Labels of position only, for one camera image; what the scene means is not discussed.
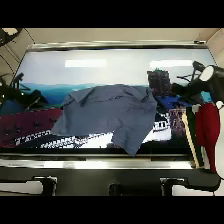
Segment blue-grey shirt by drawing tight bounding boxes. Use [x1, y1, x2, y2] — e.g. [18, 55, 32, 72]
[50, 83, 159, 158]

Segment silver frame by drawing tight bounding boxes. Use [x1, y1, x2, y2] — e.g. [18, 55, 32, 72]
[0, 39, 224, 197]

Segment red garment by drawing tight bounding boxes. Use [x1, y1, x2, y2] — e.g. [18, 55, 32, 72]
[195, 102, 222, 174]

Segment dark green striped garment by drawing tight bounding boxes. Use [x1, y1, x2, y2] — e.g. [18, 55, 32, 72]
[181, 105, 208, 170]

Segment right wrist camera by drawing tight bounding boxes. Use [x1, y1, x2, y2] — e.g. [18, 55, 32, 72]
[176, 60, 206, 83]

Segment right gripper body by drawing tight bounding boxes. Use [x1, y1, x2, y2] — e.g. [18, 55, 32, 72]
[170, 82, 192, 100]

